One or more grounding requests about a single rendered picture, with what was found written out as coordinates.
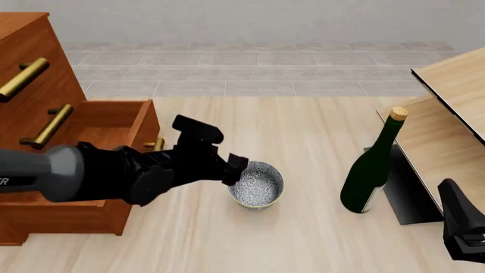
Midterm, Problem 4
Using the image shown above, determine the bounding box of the patterned black and white bowl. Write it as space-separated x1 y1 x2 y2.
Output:
227 160 285 212

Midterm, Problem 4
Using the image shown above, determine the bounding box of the dark green wine bottle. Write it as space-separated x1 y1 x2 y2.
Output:
339 105 410 215

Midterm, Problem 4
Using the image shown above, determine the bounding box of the wooden drawer, long brass handle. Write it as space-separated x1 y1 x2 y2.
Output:
0 27 79 116

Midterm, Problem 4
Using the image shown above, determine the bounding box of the wooden drawer, pulled open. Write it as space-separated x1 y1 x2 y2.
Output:
0 99 161 237

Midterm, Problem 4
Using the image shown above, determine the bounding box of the wooden cabinet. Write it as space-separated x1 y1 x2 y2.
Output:
0 11 89 246

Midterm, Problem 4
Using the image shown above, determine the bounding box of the short brass drawer handle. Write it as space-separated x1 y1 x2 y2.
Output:
142 136 166 152

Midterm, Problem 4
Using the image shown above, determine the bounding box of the wooden drawer, closed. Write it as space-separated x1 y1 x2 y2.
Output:
0 84 89 156

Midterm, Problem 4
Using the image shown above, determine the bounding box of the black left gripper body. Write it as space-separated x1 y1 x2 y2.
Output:
173 143 234 183

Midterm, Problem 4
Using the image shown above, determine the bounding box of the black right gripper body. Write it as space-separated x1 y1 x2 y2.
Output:
442 227 485 262

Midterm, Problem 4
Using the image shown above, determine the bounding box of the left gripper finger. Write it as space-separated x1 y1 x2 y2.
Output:
227 152 250 173
221 168 241 187

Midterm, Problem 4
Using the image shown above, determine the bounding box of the long brass drawer handle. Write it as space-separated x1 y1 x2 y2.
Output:
0 57 51 104

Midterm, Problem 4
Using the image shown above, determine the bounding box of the pale wooden wine rack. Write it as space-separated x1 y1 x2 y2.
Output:
362 46 485 226

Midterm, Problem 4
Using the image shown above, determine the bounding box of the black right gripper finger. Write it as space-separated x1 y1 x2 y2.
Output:
436 177 485 237

